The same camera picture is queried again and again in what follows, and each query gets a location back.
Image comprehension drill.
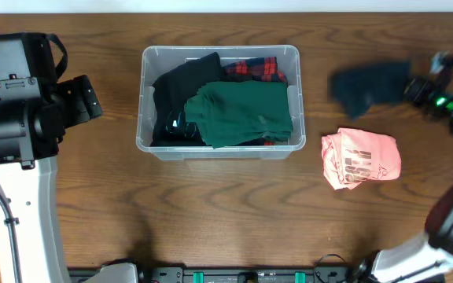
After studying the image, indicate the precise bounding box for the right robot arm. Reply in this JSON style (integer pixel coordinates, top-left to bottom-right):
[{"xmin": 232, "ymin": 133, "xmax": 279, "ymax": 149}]
[{"xmin": 358, "ymin": 74, "xmax": 453, "ymax": 282}]

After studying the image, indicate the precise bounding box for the pink printed garment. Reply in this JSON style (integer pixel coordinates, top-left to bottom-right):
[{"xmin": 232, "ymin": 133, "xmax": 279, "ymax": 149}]
[{"xmin": 322, "ymin": 128, "xmax": 401, "ymax": 190}]

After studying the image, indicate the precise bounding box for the clear plastic storage container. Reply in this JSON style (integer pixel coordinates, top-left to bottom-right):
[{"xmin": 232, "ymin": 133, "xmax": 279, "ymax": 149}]
[{"xmin": 135, "ymin": 45, "xmax": 306, "ymax": 160}]

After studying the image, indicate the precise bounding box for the dark navy garment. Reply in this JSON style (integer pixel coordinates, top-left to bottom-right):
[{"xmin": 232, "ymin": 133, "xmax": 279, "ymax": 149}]
[{"xmin": 329, "ymin": 61, "xmax": 411, "ymax": 119}]

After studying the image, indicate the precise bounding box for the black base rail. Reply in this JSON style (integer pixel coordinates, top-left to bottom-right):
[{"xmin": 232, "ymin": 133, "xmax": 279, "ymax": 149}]
[{"xmin": 68, "ymin": 254, "xmax": 377, "ymax": 283}]

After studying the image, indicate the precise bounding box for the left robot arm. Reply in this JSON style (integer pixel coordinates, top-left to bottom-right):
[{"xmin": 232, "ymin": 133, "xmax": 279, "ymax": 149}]
[{"xmin": 0, "ymin": 75, "xmax": 102, "ymax": 282}]

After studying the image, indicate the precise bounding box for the red navy plaid garment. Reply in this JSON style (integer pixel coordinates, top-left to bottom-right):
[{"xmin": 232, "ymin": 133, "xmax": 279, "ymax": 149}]
[{"xmin": 215, "ymin": 57, "xmax": 293, "ymax": 148}]

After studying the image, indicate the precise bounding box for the black garment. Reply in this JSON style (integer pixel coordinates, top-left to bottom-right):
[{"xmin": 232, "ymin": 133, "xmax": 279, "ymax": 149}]
[{"xmin": 151, "ymin": 52, "xmax": 225, "ymax": 147}]

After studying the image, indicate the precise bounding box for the dark green garment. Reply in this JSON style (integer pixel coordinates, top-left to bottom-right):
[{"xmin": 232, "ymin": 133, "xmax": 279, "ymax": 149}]
[{"xmin": 184, "ymin": 80, "xmax": 293, "ymax": 149}]

